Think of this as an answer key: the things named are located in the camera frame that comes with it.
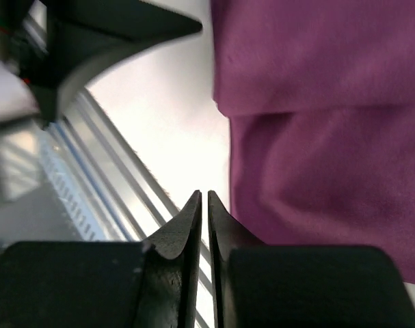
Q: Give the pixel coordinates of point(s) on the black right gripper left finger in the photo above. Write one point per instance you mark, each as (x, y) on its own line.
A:
(167, 295)

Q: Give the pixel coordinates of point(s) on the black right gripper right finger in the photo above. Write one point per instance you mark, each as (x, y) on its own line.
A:
(225, 234)

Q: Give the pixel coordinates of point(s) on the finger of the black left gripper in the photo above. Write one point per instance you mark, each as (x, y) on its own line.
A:
(84, 38)

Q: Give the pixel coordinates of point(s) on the purple satin napkin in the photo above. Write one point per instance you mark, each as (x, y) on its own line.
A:
(321, 101)

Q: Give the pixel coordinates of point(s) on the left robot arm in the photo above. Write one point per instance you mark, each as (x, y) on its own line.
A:
(23, 44)

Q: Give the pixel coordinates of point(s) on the aluminium front rail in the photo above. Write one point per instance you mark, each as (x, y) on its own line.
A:
(123, 192)

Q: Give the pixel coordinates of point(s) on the slotted grey cable duct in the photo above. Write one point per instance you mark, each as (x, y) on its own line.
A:
(68, 191)

